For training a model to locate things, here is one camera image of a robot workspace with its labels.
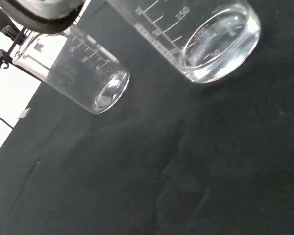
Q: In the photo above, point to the empty clear glass beaker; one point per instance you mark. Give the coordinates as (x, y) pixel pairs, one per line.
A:
(88, 76)

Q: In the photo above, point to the clear cloth clip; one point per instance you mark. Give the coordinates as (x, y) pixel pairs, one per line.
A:
(24, 113)

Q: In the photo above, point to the black bench cloth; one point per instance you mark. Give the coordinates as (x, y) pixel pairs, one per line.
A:
(161, 159)

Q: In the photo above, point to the black tripod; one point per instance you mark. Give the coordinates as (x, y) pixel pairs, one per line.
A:
(5, 29)

